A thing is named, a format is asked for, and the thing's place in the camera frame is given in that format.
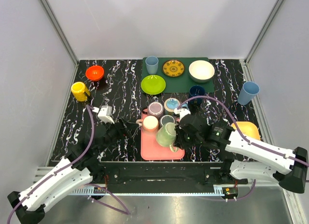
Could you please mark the blue cup at right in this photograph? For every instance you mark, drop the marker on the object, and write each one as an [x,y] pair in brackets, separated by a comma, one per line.
[248,92]

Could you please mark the right aluminium frame post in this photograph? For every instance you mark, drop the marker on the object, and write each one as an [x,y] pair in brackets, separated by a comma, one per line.
[272,15]

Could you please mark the dark green mat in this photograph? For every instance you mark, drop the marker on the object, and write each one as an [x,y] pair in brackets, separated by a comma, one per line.
[183,83]

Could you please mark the grey mug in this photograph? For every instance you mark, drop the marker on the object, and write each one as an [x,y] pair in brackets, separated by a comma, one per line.
[166,119]

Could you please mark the light green mug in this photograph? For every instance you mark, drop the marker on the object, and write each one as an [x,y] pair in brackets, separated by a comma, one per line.
[166,136]

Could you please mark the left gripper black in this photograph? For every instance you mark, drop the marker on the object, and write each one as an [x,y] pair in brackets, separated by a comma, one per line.
[119,127]

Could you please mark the white bowl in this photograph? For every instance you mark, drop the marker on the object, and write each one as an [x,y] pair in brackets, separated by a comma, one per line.
[201,71]

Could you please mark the pink tray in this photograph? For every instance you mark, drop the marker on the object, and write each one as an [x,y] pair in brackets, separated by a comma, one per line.
[151,150]

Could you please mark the purple mug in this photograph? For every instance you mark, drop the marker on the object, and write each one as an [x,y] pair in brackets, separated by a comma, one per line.
[155,109]

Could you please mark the yellow mug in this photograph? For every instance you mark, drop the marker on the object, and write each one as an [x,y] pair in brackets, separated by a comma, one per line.
[80,91]

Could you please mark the yellow patterned plate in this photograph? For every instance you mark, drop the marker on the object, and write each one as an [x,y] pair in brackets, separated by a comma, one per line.
[173,68]

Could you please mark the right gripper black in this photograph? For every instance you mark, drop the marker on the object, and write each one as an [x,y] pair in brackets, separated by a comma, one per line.
[179,141]

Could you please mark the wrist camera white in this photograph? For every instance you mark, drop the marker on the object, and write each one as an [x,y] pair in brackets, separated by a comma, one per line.
[181,112]
[104,113]

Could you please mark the blue cup on mat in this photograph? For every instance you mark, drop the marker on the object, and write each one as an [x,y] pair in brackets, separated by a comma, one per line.
[152,64]

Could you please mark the yellow orange bowl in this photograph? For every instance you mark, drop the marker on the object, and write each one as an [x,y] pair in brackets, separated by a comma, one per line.
[249,129]

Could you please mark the navy blue mug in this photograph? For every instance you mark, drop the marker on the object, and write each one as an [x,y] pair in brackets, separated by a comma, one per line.
[194,91]

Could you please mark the front aluminium rail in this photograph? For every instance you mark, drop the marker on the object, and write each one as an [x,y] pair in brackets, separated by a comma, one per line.
[212,190]

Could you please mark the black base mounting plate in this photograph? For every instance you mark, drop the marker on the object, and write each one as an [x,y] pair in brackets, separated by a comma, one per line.
[203,172]

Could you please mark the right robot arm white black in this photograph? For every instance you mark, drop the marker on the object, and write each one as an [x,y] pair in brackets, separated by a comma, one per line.
[247,158]

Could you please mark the light blue mug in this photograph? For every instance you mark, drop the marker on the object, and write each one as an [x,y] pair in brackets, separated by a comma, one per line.
[170,105]

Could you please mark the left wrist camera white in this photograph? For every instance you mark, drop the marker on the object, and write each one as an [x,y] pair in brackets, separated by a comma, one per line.
[104,113]

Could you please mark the left aluminium frame post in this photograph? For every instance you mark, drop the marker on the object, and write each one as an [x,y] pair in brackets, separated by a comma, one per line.
[56,25]

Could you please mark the aluminium frame post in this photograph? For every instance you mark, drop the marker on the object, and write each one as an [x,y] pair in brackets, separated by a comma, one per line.
[56,25]
[272,15]

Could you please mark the lime green plate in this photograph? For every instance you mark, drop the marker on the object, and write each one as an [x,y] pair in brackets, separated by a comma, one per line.
[153,84]

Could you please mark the red bowl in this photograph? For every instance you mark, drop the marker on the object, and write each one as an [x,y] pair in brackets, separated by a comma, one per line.
[95,73]

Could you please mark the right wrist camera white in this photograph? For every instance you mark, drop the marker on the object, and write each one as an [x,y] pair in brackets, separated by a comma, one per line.
[181,112]

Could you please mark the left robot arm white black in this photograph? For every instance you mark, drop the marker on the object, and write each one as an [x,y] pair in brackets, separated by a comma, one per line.
[78,167]

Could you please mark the pink mug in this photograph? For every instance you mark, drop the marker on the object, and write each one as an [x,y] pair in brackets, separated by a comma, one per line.
[149,124]

